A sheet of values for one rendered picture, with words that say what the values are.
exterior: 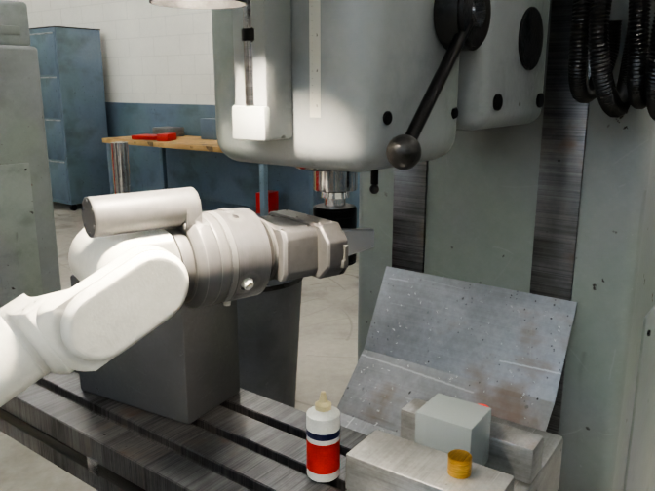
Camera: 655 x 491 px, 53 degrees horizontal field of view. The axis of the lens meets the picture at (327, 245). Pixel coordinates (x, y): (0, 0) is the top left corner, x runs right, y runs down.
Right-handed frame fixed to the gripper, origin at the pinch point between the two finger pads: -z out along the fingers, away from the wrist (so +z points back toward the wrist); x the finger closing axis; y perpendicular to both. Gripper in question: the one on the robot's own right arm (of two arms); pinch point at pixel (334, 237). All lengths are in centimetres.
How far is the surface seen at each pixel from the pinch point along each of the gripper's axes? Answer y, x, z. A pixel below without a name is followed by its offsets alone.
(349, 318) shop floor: 121, 238, -203
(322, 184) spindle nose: -6.0, -0.7, 2.3
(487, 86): -16.0, -8.5, -13.7
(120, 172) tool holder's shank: -3.6, 38.8, 8.7
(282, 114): -13.4, -4.7, 9.9
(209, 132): 26, 522, -261
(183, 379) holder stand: 23.2, 23.2, 7.6
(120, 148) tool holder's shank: -7.1, 38.8, 8.5
